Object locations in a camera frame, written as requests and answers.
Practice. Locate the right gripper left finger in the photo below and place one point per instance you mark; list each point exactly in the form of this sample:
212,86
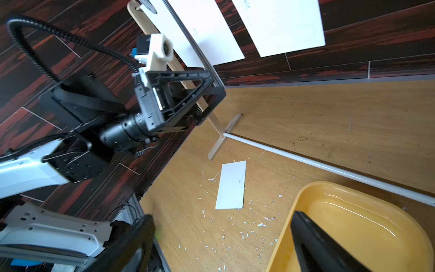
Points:
138,239

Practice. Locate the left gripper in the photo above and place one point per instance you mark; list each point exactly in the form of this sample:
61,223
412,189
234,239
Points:
165,107

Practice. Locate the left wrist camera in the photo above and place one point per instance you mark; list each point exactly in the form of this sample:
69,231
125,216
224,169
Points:
153,52

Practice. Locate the white postcard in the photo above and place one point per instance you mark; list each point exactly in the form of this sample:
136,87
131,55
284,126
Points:
205,23
277,27
230,194

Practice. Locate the wooden drying rack frame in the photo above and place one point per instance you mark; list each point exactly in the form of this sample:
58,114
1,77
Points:
144,23

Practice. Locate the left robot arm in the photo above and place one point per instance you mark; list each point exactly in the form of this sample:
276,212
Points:
105,128

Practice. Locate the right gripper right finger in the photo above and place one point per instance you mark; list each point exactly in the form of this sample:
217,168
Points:
316,251

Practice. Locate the yellow plastic tray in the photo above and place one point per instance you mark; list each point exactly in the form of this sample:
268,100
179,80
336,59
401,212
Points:
378,234

